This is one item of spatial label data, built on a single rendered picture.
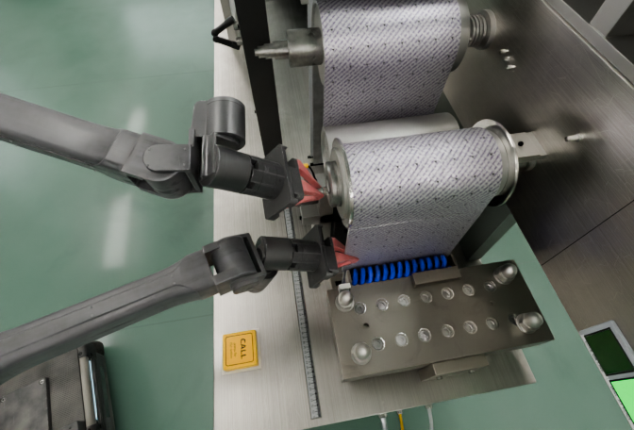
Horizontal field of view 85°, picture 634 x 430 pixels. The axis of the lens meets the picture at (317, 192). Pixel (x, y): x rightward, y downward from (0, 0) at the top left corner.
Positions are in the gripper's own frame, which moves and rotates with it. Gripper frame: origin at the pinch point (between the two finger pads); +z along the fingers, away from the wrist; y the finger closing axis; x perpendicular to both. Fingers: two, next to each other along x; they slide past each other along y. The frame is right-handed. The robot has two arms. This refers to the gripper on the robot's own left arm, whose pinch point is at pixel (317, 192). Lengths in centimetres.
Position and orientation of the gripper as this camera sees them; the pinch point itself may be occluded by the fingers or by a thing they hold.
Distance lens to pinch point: 57.8
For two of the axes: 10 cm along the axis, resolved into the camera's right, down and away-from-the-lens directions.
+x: 6.6, -4.7, -5.9
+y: 2.0, 8.6, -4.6
